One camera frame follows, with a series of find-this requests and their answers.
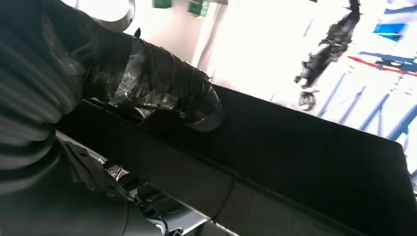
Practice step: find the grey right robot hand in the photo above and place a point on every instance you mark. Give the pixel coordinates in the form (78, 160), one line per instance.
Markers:
(156, 78)

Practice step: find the blue steel shelf rack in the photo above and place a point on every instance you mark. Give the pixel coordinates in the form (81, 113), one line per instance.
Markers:
(374, 114)

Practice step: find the green sign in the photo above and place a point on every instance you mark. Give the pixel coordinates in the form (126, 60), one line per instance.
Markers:
(198, 7)
(162, 3)

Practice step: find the red barrier belt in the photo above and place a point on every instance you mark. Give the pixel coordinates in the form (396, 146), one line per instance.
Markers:
(374, 66)

